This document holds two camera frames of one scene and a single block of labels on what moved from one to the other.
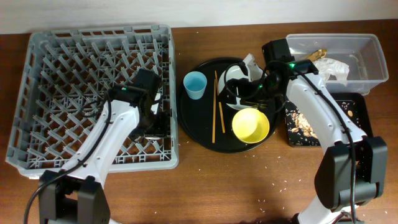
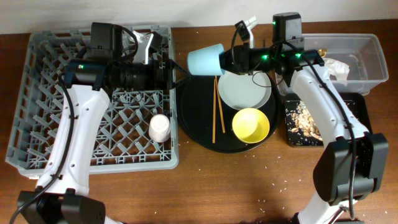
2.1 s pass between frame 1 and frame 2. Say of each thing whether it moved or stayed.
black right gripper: moved
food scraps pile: stayed
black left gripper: moved
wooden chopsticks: stayed
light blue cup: moved
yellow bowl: stayed
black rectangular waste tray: stayed
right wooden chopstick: stayed
